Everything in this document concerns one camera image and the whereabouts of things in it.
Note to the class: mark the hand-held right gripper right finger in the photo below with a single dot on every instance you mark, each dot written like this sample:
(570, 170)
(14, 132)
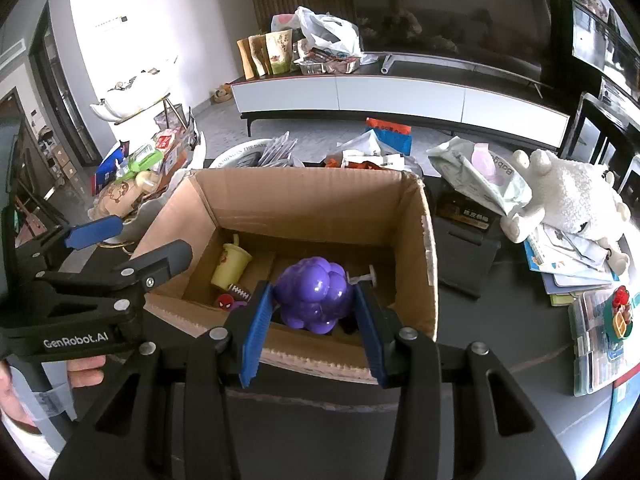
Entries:
(372, 335)

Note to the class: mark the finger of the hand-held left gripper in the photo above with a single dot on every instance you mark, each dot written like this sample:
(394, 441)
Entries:
(165, 260)
(95, 230)

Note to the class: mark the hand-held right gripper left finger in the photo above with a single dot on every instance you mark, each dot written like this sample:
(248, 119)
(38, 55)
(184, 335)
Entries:
(256, 335)

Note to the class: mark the purple toy camera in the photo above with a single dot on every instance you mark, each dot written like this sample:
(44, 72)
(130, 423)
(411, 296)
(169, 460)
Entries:
(225, 302)

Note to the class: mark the small brown toy football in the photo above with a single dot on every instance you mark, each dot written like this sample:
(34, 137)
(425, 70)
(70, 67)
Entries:
(239, 292)

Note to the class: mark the red hand pump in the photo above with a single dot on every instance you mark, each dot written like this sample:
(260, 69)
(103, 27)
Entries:
(362, 277)

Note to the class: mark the yellow toy cup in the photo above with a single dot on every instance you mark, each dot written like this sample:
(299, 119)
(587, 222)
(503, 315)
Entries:
(230, 267)

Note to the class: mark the purple toy grapes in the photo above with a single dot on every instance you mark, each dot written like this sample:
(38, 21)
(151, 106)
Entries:
(312, 290)

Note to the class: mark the brown cardboard box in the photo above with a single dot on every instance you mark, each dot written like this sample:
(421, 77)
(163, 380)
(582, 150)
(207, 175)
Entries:
(310, 195)

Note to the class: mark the black stone desktop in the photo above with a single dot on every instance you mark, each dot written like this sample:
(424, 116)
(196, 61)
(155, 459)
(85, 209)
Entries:
(500, 340)

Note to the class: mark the person's left hand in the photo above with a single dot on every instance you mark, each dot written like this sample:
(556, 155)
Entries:
(85, 370)

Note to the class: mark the pile of snack packets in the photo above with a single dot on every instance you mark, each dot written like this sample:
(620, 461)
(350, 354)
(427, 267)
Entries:
(125, 195)

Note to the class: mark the stack of cardboard boxes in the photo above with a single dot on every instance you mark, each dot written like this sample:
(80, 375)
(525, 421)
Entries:
(55, 155)

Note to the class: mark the black box with gold label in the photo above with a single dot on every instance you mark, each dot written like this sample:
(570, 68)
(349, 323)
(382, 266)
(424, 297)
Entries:
(465, 255)

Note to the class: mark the grey mesh trash bin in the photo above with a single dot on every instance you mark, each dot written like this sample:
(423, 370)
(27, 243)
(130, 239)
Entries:
(165, 117)

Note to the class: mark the white shell tiered stand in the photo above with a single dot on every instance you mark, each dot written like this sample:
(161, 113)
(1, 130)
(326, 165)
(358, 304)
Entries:
(135, 100)

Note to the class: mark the dark framed door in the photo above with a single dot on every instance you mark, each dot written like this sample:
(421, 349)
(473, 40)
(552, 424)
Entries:
(55, 85)

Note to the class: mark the bundle of silver sachets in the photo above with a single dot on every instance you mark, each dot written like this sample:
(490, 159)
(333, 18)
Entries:
(277, 150)

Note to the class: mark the tan slippers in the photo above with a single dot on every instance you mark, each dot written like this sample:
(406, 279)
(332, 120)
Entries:
(220, 95)

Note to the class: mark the stack of books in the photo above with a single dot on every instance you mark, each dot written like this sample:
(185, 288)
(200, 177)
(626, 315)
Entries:
(560, 270)

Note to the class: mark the blue orange packet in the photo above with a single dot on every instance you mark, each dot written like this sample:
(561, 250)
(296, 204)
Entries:
(392, 137)

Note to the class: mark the green wet wipes pack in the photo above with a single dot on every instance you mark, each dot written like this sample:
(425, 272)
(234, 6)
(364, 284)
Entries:
(500, 180)

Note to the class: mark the brown snack pouch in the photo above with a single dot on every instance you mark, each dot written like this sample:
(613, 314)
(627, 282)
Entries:
(244, 59)
(258, 55)

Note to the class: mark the clear crayon box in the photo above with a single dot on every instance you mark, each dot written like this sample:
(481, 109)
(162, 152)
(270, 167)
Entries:
(595, 360)

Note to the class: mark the green label snack pouch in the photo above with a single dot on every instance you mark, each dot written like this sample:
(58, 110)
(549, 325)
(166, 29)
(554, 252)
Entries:
(279, 52)

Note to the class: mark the white TV cabinet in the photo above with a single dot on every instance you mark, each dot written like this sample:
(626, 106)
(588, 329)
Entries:
(400, 95)

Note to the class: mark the white plush toy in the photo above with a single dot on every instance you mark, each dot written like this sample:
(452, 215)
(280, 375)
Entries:
(570, 195)

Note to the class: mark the small colourful toy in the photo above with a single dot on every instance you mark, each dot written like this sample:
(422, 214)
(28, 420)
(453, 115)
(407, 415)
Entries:
(620, 317)

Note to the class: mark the foil snack tray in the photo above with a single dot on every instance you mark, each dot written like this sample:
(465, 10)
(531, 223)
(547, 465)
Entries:
(325, 65)

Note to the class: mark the light blue board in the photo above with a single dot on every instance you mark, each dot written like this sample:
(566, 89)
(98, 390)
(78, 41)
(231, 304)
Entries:
(615, 410)

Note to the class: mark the white tube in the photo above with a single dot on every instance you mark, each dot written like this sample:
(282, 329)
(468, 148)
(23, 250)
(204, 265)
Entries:
(386, 64)

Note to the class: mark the white plastic bag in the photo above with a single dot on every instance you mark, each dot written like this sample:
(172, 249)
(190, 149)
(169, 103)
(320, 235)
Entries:
(330, 27)

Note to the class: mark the black side table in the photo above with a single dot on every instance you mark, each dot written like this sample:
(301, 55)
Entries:
(585, 125)

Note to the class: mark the black television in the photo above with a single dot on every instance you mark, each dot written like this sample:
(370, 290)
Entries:
(475, 15)

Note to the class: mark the black display cabinet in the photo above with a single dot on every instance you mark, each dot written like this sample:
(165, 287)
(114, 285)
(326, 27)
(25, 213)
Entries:
(590, 35)

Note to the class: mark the brown plush toy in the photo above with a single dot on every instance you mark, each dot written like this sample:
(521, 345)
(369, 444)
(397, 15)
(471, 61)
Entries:
(595, 2)

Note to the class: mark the wall control panel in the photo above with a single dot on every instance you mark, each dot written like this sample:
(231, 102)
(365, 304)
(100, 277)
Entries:
(111, 21)

